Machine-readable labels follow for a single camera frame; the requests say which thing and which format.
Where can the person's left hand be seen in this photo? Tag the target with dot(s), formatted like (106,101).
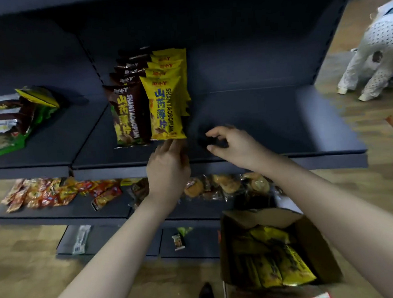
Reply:
(168,176)

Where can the person's right hand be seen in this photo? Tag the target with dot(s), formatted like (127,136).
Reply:
(243,150)

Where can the dark blue metal shelf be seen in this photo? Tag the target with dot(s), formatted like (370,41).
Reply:
(264,115)

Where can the yellow snack packet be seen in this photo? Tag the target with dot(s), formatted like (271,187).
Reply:
(161,109)
(164,72)
(169,52)
(167,64)
(168,58)

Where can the brown cardboard box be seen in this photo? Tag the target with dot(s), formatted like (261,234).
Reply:
(324,245)

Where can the person's right forearm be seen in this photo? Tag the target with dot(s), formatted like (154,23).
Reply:
(349,224)

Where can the person's left forearm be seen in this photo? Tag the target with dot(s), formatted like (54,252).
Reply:
(104,271)

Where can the person's left shoe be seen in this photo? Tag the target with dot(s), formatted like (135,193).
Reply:
(205,297)

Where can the pile of wrapped buns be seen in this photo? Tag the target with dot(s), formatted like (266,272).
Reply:
(226,185)

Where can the green snack pouch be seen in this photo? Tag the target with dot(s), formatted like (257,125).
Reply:
(184,231)

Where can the small red white sachet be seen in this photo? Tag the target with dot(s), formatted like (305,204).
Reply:
(178,242)

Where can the white green label packet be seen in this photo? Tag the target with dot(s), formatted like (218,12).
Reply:
(81,239)

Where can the pile of red orange packets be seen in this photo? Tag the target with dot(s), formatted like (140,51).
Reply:
(52,194)

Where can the heap of green brown bags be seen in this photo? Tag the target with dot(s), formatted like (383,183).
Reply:
(10,123)

